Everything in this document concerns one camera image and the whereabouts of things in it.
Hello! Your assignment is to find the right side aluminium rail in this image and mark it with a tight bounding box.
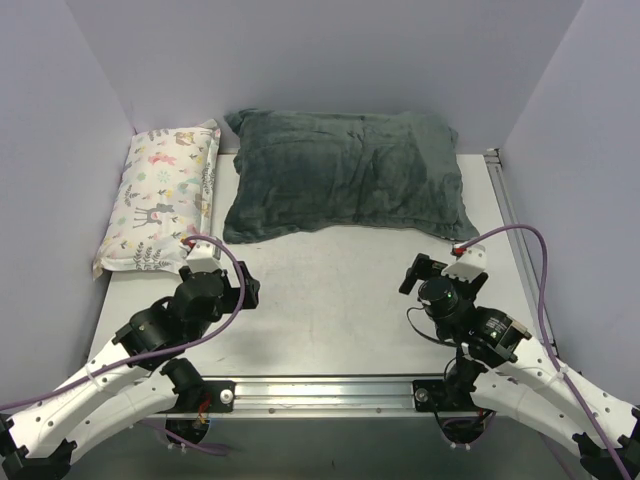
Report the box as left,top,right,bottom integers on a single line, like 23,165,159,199
484,149,541,334

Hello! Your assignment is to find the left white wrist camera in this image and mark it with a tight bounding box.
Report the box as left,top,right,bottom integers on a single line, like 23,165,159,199
186,241,221,273

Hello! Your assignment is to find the floral patterned white pillow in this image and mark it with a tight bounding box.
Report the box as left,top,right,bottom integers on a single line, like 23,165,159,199
92,119,221,278

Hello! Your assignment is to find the front aluminium rail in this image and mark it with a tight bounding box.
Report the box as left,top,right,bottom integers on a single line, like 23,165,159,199
149,375,481,417

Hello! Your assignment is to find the purple cable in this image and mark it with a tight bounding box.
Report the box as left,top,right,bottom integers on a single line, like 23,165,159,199
453,224,632,480
0,234,247,412

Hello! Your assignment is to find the dark green plush pillowcase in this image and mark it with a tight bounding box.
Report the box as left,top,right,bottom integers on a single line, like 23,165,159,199
223,109,478,244

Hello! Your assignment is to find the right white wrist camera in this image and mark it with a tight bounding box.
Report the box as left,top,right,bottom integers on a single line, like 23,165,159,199
441,247,488,283

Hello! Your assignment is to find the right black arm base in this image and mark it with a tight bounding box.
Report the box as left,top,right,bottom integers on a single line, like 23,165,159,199
412,353,496,451

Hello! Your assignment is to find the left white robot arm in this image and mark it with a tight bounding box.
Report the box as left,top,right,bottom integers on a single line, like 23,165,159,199
1,263,260,479

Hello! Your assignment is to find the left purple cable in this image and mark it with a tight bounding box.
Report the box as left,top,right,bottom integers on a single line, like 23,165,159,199
0,234,247,412

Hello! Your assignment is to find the aluminium rail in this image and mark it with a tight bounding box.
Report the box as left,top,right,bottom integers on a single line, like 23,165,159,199
484,149,541,334
149,375,481,417

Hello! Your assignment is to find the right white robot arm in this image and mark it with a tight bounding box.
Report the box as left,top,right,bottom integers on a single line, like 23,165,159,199
399,248,639,479

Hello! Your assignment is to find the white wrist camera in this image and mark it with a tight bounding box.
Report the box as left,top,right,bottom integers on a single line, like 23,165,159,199
441,247,488,283
186,241,221,273

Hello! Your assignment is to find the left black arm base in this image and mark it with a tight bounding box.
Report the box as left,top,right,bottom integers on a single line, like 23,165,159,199
160,358,236,446

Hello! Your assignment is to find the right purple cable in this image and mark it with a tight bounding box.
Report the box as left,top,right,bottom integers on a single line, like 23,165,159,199
453,224,632,480

